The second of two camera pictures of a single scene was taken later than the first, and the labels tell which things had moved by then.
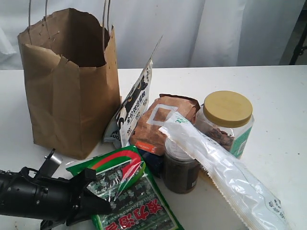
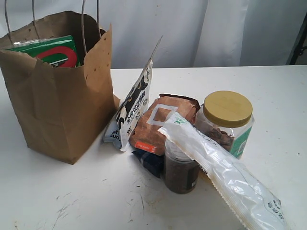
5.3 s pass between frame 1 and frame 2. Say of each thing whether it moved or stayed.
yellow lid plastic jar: stayed
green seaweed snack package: moved
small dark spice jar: stayed
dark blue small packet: stayed
